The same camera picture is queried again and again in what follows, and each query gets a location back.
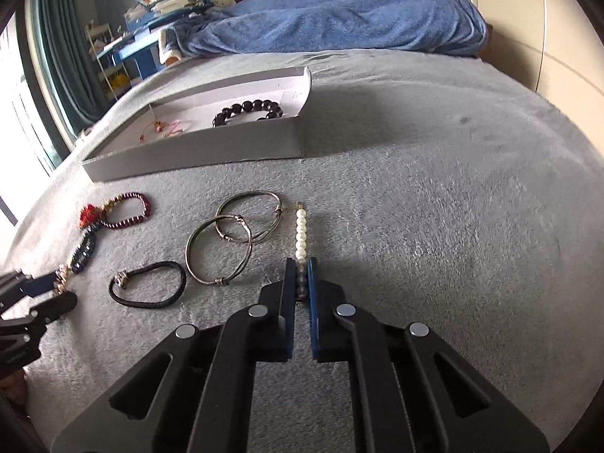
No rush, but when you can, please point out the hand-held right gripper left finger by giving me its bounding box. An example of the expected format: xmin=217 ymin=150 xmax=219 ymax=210
xmin=51 ymin=257 xmax=298 ymax=453

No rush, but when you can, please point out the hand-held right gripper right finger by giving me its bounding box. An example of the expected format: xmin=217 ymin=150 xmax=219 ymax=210
xmin=307 ymin=257 xmax=550 ymax=453

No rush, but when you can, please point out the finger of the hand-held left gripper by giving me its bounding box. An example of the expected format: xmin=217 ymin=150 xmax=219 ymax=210
xmin=0 ymin=269 xmax=56 ymax=313
xmin=27 ymin=291 xmax=78 ymax=325

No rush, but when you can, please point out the gold chain bracelet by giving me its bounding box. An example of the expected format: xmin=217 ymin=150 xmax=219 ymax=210
xmin=53 ymin=264 xmax=71 ymax=296

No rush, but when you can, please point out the blue bead bracelet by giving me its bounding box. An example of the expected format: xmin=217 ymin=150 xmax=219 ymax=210
xmin=70 ymin=229 xmax=98 ymax=275

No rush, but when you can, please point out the black cord bracelet with charm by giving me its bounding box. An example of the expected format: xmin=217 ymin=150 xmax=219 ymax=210
xmin=108 ymin=261 xmax=187 ymax=311

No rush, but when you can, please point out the white pearl bracelet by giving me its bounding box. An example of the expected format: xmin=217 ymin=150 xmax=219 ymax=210
xmin=293 ymin=202 xmax=312 ymax=300

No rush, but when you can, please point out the silver wire bangle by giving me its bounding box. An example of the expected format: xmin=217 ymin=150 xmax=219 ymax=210
xmin=216 ymin=191 xmax=285 ymax=245
xmin=185 ymin=216 xmax=254 ymax=287

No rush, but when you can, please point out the dark red bead bracelet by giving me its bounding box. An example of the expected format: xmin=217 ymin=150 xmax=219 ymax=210
xmin=79 ymin=192 xmax=153 ymax=230

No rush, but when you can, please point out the grey cardboard box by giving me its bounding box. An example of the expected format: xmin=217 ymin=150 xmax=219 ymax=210
xmin=81 ymin=66 xmax=313 ymax=183

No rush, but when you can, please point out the person's left hand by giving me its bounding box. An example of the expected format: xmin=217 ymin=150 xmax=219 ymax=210
xmin=0 ymin=370 xmax=28 ymax=417

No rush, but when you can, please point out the window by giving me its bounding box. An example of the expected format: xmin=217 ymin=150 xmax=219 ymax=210
xmin=0 ymin=0 xmax=62 ymax=227

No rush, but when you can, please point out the teal curtain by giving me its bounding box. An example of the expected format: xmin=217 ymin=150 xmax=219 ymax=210
xmin=35 ymin=0 xmax=111 ymax=128

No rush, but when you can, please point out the white shelf rack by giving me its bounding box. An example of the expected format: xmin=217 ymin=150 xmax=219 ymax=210
xmin=85 ymin=21 xmax=130 ymax=102

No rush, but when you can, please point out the blue desk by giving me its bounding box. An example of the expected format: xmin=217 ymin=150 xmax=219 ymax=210
xmin=97 ymin=0 xmax=213 ymax=81

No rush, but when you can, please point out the blue blanket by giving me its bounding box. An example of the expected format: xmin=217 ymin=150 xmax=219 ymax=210
xmin=160 ymin=0 xmax=489 ymax=60

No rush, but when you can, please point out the pile of papers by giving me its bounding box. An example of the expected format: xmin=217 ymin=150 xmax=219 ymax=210
xmin=129 ymin=0 xmax=208 ymax=15

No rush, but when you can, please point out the beige wardrobe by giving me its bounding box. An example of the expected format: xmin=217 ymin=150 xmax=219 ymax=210
xmin=474 ymin=0 xmax=604 ymax=119

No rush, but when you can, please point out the pink cord bracelet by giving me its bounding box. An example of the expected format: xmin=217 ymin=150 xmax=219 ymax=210
xmin=140 ymin=119 xmax=192 ymax=143

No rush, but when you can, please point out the black bead bracelet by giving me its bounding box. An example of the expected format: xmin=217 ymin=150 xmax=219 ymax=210
xmin=211 ymin=98 xmax=284 ymax=129

